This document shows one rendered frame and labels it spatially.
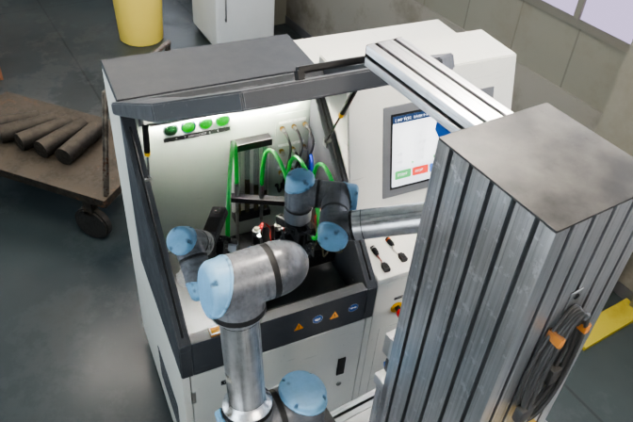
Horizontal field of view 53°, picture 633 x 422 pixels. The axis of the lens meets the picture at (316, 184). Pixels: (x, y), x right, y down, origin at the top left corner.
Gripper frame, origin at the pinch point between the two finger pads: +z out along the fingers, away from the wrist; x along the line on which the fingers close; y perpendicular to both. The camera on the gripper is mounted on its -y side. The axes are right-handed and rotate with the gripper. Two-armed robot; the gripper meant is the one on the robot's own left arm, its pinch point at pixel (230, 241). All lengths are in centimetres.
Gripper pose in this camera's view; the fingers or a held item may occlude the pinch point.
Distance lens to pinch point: 199.4
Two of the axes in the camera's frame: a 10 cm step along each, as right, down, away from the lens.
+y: -0.4, 9.9, -1.6
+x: 9.7, -0.1, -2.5
